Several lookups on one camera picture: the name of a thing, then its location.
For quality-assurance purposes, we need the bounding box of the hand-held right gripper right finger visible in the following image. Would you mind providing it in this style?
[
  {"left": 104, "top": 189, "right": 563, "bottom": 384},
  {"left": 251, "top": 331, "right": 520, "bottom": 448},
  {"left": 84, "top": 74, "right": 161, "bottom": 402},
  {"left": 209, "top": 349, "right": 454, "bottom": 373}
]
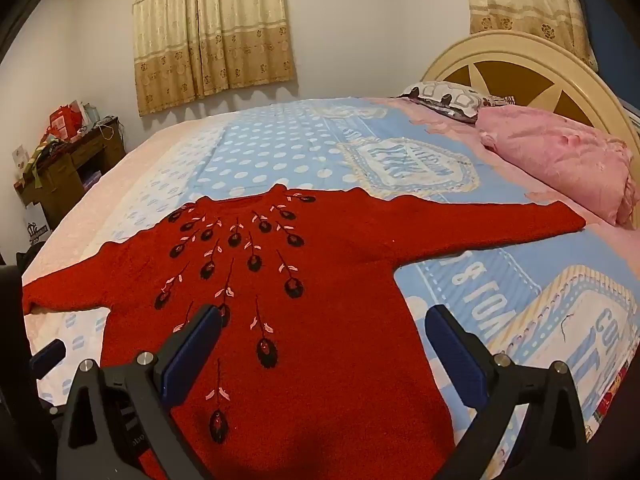
[{"left": 424, "top": 304, "right": 588, "bottom": 480}]

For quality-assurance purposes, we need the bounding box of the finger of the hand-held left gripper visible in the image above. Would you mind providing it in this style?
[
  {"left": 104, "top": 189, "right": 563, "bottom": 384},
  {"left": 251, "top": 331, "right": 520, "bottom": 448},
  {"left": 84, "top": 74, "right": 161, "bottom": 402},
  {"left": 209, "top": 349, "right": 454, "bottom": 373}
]
[{"left": 30, "top": 339, "right": 67, "bottom": 377}]

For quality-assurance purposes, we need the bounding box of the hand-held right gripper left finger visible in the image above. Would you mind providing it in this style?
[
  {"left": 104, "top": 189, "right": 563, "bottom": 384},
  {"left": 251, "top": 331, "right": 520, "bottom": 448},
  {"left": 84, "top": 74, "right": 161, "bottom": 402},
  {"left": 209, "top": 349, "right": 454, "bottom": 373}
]
[{"left": 55, "top": 304, "right": 223, "bottom": 480}]

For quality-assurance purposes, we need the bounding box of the red embroidered sweater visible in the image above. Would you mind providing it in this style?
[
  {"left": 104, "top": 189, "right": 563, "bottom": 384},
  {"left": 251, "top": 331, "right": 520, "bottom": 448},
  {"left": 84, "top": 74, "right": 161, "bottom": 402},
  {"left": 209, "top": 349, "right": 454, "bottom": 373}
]
[{"left": 22, "top": 184, "right": 587, "bottom": 480}]

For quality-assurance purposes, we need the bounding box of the white box with crown print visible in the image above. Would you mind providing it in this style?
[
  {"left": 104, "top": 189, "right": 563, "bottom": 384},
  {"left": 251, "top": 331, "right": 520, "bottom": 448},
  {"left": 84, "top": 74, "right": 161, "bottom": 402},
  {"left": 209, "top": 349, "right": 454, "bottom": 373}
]
[{"left": 22, "top": 205, "right": 51, "bottom": 246}]

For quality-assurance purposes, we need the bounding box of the brown wooden desk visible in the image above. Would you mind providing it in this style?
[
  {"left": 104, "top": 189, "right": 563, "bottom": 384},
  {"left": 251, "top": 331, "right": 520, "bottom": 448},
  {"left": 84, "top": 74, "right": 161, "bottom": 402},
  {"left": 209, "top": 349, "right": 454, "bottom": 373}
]
[{"left": 14, "top": 116, "right": 126, "bottom": 218}]

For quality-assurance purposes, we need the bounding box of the green striped cloth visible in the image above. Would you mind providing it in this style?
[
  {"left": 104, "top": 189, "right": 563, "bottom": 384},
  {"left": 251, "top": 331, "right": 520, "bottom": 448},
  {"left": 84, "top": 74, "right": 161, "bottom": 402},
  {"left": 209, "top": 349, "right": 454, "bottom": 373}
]
[{"left": 25, "top": 140, "right": 66, "bottom": 186}]

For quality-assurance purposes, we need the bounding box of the blue printed blanket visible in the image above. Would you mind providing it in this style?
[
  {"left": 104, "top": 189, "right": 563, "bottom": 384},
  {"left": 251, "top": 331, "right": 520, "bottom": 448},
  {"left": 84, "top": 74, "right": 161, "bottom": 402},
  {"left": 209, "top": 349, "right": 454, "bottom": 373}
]
[{"left": 20, "top": 95, "right": 640, "bottom": 461}]

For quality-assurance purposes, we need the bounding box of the red gift bag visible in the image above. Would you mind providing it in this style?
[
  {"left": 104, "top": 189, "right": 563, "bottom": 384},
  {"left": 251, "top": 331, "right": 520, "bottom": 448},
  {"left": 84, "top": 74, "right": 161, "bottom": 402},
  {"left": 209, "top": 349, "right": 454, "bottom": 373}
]
[{"left": 48, "top": 105, "right": 83, "bottom": 141}]

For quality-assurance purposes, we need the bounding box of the white paper bag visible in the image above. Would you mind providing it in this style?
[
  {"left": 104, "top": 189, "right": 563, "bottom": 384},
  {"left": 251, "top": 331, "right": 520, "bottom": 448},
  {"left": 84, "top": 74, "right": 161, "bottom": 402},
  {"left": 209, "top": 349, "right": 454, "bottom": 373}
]
[{"left": 75, "top": 100, "right": 101, "bottom": 127}]

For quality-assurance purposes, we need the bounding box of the black and white patterned pillow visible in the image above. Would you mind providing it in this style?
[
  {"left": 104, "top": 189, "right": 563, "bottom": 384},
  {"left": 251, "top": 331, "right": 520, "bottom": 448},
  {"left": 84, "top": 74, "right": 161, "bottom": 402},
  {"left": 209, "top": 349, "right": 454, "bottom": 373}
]
[{"left": 397, "top": 80, "right": 516, "bottom": 123}]

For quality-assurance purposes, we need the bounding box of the cream wooden headboard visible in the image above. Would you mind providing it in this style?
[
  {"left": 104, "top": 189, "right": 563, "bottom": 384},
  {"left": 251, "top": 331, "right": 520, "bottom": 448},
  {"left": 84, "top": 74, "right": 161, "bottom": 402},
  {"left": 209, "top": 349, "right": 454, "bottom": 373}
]
[{"left": 422, "top": 30, "right": 640, "bottom": 181}]

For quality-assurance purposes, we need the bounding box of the wide beige patterned curtain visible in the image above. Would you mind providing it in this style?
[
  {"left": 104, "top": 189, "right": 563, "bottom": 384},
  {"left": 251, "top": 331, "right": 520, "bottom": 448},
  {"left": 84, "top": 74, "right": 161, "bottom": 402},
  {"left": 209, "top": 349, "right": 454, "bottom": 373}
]
[{"left": 131, "top": 0, "right": 296, "bottom": 117}]

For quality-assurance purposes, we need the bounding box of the narrow beige patterned curtain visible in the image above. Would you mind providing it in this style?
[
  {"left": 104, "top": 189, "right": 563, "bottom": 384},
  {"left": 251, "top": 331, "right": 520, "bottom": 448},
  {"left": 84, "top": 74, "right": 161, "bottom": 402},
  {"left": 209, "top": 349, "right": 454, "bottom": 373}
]
[{"left": 466, "top": 0, "right": 598, "bottom": 71}]

